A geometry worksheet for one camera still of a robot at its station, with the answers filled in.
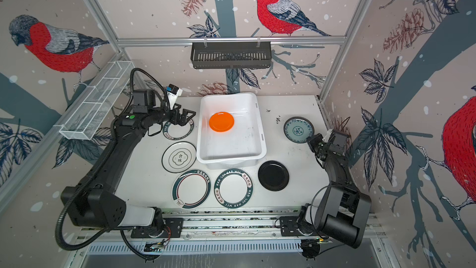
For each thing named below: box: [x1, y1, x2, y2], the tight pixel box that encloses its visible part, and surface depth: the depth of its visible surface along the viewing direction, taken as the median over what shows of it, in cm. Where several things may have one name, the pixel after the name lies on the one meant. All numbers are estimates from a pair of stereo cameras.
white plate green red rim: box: [171, 169, 212, 210], surface depth 85 cm
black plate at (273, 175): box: [257, 160, 290, 192], surface depth 90 cm
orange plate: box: [208, 111, 235, 133], surface depth 109 cm
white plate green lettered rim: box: [213, 168, 254, 210], surface depth 85 cm
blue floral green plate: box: [283, 116, 315, 144], surface depth 94 cm
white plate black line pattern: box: [161, 141, 198, 174], surface depth 96 cm
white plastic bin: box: [196, 92, 268, 170], surface depth 103 cm
